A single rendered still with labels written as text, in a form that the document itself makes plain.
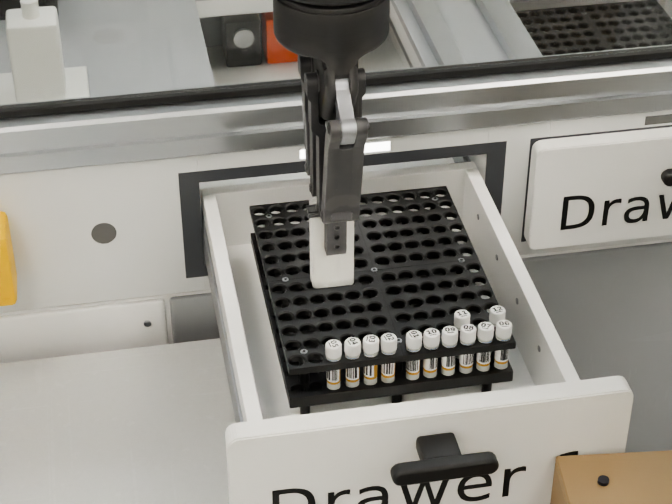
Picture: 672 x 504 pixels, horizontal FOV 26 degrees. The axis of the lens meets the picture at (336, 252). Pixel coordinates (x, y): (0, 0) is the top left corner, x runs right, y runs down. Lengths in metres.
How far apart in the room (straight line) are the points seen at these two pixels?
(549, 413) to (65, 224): 0.47
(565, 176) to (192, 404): 0.39
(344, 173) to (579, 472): 0.28
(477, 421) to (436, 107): 0.34
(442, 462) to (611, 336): 0.51
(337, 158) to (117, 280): 0.42
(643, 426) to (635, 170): 0.35
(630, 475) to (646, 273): 0.42
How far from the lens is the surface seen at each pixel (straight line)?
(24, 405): 1.30
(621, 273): 1.44
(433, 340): 1.11
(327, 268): 1.05
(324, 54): 0.92
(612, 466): 1.07
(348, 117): 0.92
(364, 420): 1.01
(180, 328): 1.36
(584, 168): 1.33
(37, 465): 1.24
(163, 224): 1.29
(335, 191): 0.97
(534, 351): 1.17
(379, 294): 1.16
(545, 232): 1.36
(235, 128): 1.25
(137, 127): 1.23
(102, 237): 1.29
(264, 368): 1.19
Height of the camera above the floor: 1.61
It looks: 36 degrees down
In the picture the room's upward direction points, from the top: straight up
